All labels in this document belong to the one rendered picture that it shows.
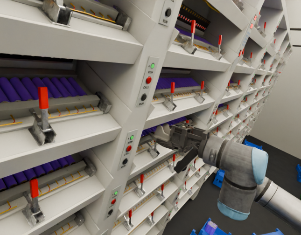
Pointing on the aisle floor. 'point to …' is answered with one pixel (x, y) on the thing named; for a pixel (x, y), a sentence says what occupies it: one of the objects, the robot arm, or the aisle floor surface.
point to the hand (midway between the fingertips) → (153, 135)
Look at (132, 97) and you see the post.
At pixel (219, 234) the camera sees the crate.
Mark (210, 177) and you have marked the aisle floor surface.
